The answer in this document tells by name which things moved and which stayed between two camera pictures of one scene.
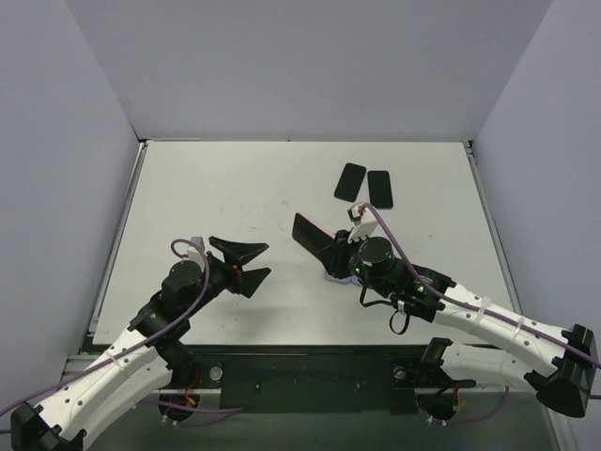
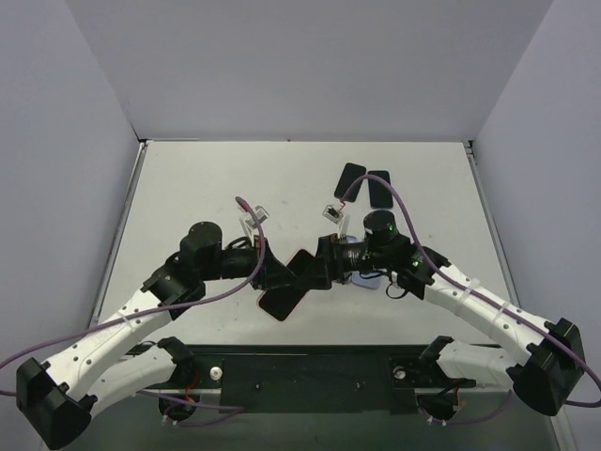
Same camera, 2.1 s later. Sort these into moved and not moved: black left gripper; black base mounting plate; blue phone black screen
Moved: black left gripper
Not moved: blue phone black screen; black base mounting plate
